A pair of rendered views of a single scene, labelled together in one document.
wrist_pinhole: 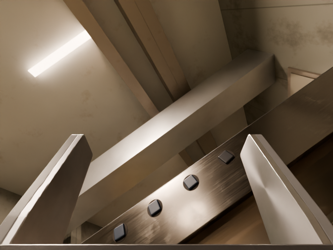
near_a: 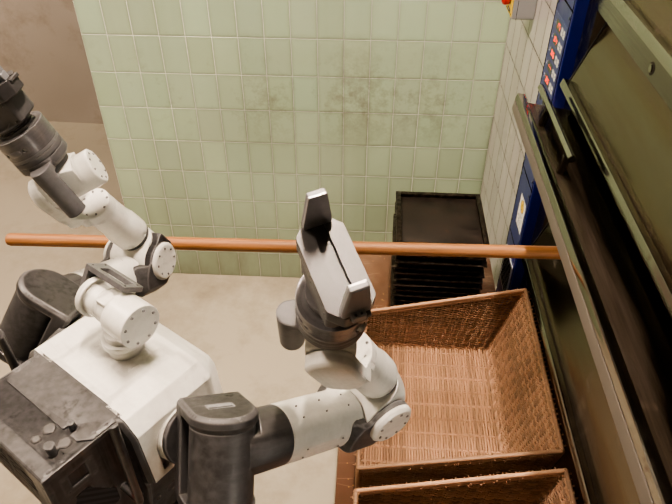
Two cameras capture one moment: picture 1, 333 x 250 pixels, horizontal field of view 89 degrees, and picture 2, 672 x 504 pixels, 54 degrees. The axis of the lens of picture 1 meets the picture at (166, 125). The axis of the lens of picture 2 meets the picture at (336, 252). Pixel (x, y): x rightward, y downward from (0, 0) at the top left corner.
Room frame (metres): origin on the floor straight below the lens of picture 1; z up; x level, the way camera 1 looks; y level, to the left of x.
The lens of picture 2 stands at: (0.14, -0.48, 2.13)
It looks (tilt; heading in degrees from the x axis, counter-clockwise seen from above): 39 degrees down; 97
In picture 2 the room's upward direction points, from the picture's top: straight up
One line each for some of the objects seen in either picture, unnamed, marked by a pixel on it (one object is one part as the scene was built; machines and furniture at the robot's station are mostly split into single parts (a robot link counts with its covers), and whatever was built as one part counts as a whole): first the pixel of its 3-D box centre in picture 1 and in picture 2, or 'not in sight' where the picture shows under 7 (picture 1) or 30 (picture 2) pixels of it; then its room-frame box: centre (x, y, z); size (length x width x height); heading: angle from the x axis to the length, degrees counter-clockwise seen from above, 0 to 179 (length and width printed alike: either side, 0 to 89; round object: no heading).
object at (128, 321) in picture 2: not in sight; (119, 316); (-0.26, 0.14, 1.46); 0.10 x 0.07 x 0.09; 150
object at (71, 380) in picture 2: not in sight; (112, 427); (-0.29, 0.09, 1.26); 0.34 x 0.30 x 0.36; 150
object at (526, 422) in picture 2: not in sight; (446, 388); (0.29, 0.69, 0.72); 0.56 x 0.49 x 0.28; 93
